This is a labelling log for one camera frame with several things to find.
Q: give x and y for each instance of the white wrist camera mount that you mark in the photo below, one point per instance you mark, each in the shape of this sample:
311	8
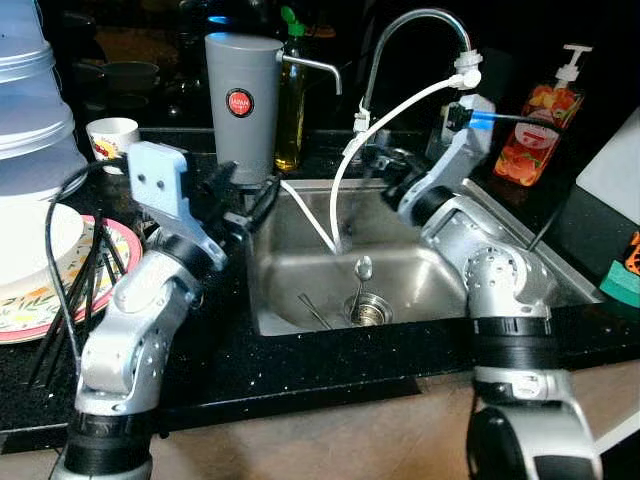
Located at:
462	150
160	180

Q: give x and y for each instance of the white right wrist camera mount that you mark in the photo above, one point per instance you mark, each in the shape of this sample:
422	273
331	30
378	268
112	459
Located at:
462	150

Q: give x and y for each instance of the orange patterned scrubber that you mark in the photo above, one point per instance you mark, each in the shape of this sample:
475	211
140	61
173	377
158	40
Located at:
633	255

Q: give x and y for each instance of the floral plate with pink rim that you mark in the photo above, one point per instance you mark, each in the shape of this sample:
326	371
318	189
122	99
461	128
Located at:
30	315

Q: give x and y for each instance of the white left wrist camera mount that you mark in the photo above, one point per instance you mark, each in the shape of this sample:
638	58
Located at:
160	180

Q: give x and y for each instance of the white cutting board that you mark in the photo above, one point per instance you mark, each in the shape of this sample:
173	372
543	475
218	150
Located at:
615	170

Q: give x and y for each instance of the black chopstick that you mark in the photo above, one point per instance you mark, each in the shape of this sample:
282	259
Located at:
95	275
112	262

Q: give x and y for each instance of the grey water filter canister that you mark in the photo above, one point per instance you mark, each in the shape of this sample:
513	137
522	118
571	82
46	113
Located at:
240	140

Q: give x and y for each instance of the stainless steel sink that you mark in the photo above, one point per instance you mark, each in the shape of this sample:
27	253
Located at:
300	270

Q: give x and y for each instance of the white bowl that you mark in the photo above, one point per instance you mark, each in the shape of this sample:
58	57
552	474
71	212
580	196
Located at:
30	245

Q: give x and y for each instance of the metal fork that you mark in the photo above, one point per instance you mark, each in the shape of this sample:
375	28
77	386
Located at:
315	310

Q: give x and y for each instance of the peach soap pump bottle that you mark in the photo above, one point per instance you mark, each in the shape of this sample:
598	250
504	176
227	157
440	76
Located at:
535	150

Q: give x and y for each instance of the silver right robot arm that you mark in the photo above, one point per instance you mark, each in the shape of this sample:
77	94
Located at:
490	275

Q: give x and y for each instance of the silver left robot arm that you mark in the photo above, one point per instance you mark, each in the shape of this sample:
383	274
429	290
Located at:
140	310

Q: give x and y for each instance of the chrome gooseneck faucet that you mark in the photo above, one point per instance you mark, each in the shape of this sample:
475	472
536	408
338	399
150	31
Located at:
467	68

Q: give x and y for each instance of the translucent white plastic container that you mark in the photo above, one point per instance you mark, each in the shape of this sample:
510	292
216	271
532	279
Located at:
20	40
30	120
40	180

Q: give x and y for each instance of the metal spoon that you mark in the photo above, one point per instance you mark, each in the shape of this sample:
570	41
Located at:
364	268

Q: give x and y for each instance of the white printed cup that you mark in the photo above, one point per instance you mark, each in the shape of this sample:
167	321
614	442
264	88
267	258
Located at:
112	138

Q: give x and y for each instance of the green sponge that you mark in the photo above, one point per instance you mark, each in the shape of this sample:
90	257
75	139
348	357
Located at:
622	285

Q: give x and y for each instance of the metal sink drain strainer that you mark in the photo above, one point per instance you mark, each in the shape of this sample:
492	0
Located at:
370	312

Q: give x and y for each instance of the oil bottle with green cap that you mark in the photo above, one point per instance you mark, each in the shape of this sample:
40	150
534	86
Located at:
290	120

